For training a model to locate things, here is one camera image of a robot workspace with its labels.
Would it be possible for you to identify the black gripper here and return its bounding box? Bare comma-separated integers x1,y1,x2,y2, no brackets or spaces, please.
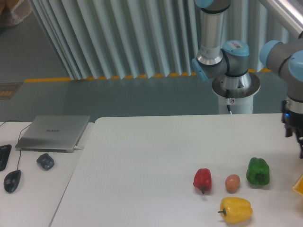
281,100,303,158

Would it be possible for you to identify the black computer mouse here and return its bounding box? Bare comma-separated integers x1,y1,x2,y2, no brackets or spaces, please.
3,170,22,193

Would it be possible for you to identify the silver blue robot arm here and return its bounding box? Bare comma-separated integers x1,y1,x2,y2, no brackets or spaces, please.
192,0,303,144

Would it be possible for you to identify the green bell pepper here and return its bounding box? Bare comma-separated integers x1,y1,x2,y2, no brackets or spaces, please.
246,157,270,186

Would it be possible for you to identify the brown egg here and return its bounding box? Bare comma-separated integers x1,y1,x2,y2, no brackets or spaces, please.
225,174,240,193

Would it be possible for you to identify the yellow bell pepper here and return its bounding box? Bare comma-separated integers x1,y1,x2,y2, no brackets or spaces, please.
217,197,253,224

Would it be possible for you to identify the red bell pepper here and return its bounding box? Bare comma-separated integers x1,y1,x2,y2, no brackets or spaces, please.
193,168,212,194

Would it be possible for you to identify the white folding partition screen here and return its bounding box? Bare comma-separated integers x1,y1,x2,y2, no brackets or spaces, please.
27,0,303,81

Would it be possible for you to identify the silver laptop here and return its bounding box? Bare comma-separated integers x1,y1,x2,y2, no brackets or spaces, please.
15,115,90,152

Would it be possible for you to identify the small dark grey case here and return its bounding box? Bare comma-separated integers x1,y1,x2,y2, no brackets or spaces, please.
36,153,55,171

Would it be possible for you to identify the black keyboard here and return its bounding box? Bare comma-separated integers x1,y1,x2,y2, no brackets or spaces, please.
0,144,12,171

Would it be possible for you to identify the cardboard box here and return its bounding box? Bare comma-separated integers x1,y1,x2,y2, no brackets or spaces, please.
0,0,32,28

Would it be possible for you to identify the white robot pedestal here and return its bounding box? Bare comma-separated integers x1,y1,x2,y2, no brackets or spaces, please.
212,72,260,114

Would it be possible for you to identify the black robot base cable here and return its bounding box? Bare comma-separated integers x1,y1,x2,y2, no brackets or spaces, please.
225,88,233,115

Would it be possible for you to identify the black mouse cable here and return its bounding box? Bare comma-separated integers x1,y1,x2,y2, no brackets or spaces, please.
0,120,33,171

